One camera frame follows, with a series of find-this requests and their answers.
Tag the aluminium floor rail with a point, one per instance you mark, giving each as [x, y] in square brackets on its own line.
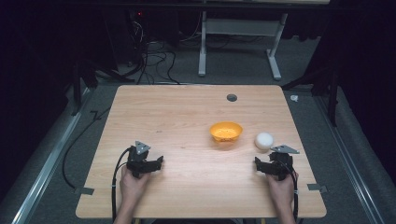
[46, 168]
[351, 158]

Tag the yellow bowl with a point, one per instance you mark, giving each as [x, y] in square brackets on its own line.
[226, 131]

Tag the person's left hand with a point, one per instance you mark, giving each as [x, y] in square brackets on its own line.
[132, 186]

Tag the grey tape piece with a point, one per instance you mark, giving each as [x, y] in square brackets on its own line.
[317, 188]
[84, 190]

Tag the person's right hand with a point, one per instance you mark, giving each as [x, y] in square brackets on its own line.
[281, 191]

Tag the white ball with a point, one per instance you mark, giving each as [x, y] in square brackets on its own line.
[264, 141]

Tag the crumpled white paper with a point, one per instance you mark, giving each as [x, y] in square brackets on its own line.
[294, 98]

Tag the grey table grommet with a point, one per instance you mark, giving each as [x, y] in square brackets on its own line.
[232, 97]

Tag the black metal stand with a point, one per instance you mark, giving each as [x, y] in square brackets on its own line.
[333, 93]
[77, 87]

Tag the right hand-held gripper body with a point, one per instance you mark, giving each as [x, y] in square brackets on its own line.
[280, 163]

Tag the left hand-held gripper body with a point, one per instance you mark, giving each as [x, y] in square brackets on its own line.
[138, 160]

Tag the white desk frame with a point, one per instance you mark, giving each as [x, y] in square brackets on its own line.
[203, 46]

